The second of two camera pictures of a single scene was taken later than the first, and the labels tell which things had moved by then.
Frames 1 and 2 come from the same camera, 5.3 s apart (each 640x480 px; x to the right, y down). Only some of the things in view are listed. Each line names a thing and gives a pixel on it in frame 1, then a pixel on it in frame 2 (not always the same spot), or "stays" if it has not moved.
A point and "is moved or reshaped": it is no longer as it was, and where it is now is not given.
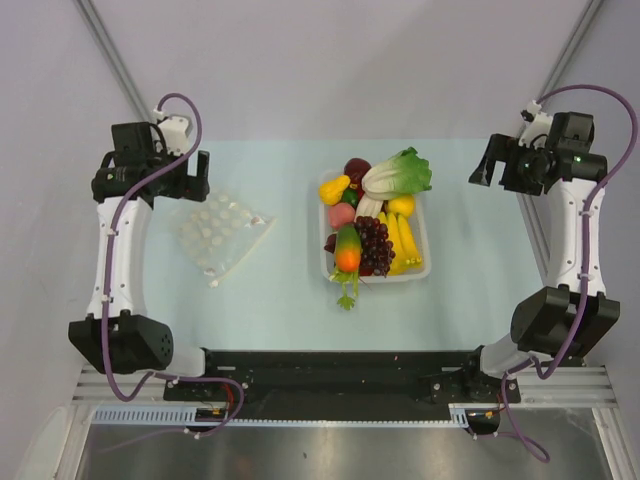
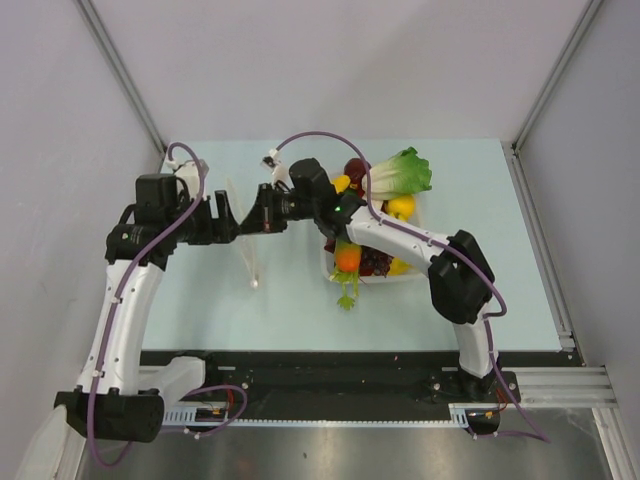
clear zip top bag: (220, 235) is moved or reshaped
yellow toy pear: (331, 189) stays
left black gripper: (190, 187) to (223, 229)
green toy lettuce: (401, 175) stays
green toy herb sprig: (346, 302) stays
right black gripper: (499, 149) to (263, 218)
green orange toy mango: (348, 248) stays
